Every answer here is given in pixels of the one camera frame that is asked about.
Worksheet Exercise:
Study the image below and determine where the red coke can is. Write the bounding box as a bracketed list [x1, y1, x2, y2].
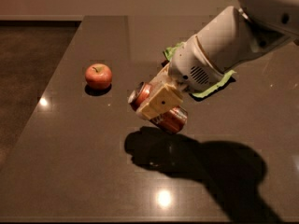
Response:
[128, 82, 188, 133]

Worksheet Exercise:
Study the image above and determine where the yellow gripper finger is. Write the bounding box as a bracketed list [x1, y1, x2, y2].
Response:
[136, 84, 182, 120]
[149, 64, 172, 89]

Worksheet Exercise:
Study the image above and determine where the red apple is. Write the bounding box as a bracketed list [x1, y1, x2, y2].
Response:
[85, 63, 112, 90]

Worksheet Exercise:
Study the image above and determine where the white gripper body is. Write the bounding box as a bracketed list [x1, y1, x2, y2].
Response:
[168, 35, 223, 93]

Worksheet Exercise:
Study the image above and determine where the green chip bag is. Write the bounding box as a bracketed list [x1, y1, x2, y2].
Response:
[163, 42, 235, 100]

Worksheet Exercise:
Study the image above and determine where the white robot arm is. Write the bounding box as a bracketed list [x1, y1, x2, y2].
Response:
[129, 0, 299, 120]

